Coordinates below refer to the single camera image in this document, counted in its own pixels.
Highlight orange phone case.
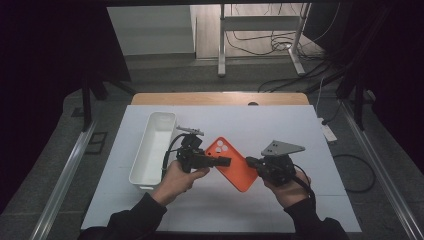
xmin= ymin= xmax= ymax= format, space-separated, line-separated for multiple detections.
xmin=204 ymin=136 xmax=260 ymax=194

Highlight tangled black floor cables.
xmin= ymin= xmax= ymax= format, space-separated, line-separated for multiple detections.
xmin=225 ymin=3 xmax=326 ymax=62

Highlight long black floor cables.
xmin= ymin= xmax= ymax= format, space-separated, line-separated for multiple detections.
xmin=257 ymin=59 xmax=341 ymax=94

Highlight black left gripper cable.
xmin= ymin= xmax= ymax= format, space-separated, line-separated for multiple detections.
xmin=161 ymin=132 xmax=188 ymax=182

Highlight white plastic bin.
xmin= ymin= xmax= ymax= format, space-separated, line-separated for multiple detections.
xmin=128 ymin=111 xmax=178 ymax=192

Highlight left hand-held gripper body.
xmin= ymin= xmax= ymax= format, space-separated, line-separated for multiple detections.
xmin=174 ymin=124 xmax=215 ymax=174

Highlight dark curtain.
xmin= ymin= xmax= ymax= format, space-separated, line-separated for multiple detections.
xmin=303 ymin=0 xmax=424 ymax=174
xmin=0 ymin=0 xmax=132 ymax=214

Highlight black metal stand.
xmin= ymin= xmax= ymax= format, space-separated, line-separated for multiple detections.
xmin=80 ymin=66 xmax=136 ymax=132
xmin=335 ymin=63 xmax=368 ymax=131

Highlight aluminium rail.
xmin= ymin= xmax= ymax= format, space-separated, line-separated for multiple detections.
xmin=29 ymin=120 xmax=98 ymax=240
xmin=339 ymin=99 xmax=424 ymax=240

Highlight white power strip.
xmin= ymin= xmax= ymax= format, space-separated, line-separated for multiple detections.
xmin=317 ymin=117 xmax=338 ymax=144

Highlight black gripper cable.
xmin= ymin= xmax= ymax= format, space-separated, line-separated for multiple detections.
xmin=161 ymin=132 xmax=188 ymax=182
xmin=292 ymin=163 xmax=317 ymax=203

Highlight white cabinet panel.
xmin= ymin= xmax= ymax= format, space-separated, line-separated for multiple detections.
xmin=106 ymin=4 xmax=196 ymax=56

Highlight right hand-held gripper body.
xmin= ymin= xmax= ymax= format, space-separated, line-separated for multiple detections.
xmin=255 ymin=139 xmax=306 ymax=188

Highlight person's right hand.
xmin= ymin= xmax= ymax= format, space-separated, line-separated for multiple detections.
xmin=262 ymin=169 xmax=313 ymax=210

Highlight thin white cable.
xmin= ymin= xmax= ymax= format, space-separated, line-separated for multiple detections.
xmin=315 ymin=75 xmax=326 ymax=113

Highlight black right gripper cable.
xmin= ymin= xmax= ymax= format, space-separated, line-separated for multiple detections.
xmin=292 ymin=163 xmax=317 ymax=203

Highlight looped black cable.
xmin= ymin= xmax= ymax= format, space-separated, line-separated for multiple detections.
xmin=332 ymin=153 xmax=377 ymax=194

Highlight white board table cover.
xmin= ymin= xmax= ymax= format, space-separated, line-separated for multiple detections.
xmin=80 ymin=104 xmax=363 ymax=234

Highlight white metal desk frame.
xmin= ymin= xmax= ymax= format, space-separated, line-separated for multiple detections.
xmin=217 ymin=3 xmax=312 ymax=78

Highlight person's left hand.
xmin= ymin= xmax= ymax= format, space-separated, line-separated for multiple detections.
xmin=150 ymin=159 xmax=211 ymax=207

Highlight black floor frame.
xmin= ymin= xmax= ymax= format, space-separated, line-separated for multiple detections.
xmin=84 ymin=131 xmax=109 ymax=155

